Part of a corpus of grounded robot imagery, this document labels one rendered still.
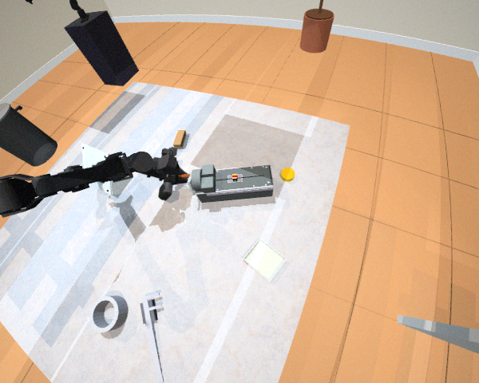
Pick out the small tan block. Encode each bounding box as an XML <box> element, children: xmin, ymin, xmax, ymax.
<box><xmin>173</xmin><ymin>130</ymin><xmax>186</xmax><ymax>148</ymax></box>

